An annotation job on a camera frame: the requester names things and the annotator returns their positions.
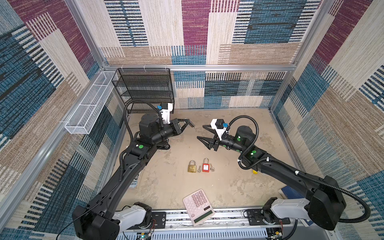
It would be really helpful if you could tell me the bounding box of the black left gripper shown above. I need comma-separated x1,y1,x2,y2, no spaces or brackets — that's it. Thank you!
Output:
150,119,189,147

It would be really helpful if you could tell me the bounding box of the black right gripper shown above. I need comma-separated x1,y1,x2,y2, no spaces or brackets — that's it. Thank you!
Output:
197,124,245,154

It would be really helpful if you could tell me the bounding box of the red safety padlock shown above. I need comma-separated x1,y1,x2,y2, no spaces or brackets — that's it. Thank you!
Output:
202,158,211,173

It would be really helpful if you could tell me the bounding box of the brass padlock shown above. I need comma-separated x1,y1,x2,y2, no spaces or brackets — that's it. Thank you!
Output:
188,160,197,173

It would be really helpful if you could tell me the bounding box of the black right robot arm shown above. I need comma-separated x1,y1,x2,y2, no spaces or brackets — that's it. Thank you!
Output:
197,115,371,231

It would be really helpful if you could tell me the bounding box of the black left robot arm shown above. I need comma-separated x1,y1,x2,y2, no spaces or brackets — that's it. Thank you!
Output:
71,100,195,240

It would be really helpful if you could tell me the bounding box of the black stapler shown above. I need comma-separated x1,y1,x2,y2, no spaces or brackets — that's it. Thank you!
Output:
157,144,171,150

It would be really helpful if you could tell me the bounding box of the pink calculator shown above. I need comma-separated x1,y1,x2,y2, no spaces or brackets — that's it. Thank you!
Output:
183,189,215,226

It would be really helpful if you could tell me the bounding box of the treehouse paperback book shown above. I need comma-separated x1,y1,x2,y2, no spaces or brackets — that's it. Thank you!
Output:
129,176,139,188

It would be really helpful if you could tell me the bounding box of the dark blue hardcover book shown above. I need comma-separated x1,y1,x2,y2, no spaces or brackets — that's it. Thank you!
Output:
278,186,314,227

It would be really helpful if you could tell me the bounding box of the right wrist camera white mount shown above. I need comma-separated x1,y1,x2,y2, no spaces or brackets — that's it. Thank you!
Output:
210,119,230,141

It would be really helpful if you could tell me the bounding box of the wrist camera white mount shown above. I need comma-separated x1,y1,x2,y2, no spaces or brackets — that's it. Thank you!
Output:
210,119,230,141
157,103,174,124

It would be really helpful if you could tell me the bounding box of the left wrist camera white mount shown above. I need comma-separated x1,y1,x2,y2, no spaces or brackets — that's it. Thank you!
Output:
157,103,174,124

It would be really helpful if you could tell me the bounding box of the black wire shelf rack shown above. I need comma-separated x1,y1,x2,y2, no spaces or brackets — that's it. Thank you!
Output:
112,68,175,107

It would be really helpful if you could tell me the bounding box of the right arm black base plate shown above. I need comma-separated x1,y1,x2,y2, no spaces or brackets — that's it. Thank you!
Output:
243,209,291,226

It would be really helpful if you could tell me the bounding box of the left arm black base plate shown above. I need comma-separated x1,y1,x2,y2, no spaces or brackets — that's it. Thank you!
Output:
128,212,167,230

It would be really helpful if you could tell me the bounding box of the white wire mesh basket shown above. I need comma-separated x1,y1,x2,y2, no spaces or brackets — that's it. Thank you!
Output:
65,71,115,135

